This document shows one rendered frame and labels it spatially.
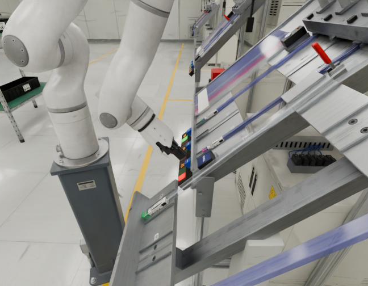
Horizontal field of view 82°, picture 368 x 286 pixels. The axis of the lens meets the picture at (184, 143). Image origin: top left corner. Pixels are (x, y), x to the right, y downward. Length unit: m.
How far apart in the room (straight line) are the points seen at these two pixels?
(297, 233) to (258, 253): 0.52
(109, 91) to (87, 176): 0.39
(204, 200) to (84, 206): 0.49
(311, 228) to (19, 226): 1.60
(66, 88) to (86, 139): 0.17
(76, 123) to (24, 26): 0.28
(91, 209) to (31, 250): 0.70
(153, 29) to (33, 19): 0.28
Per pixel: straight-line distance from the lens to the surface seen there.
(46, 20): 0.65
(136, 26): 0.54
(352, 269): 1.24
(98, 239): 1.10
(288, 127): 0.60
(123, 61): 0.55
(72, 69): 0.77
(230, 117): 0.77
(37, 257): 1.54
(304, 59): 0.81
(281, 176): 0.88
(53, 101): 0.74
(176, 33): 9.36
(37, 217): 1.75
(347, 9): 0.80
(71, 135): 0.77
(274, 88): 2.17
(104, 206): 0.94
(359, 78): 0.62
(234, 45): 5.31
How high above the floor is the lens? 1.15
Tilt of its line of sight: 32 degrees down
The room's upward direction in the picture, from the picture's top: straight up
